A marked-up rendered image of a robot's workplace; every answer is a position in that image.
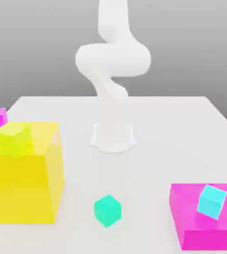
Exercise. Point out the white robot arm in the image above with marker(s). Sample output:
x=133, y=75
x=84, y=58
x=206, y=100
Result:
x=113, y=59

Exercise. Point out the small green cube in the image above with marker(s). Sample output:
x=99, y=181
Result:
x=107, y=211

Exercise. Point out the small lime yellow cube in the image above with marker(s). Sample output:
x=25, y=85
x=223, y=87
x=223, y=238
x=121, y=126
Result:
x=14, y=141

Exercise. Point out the small cyan cube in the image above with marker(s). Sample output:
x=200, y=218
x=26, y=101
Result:
x=211, y=201

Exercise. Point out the large magenta box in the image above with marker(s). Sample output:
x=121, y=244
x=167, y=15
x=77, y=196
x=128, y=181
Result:
x=188, y=208

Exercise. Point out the large yellow box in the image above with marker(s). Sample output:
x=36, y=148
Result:
x=19, y=188

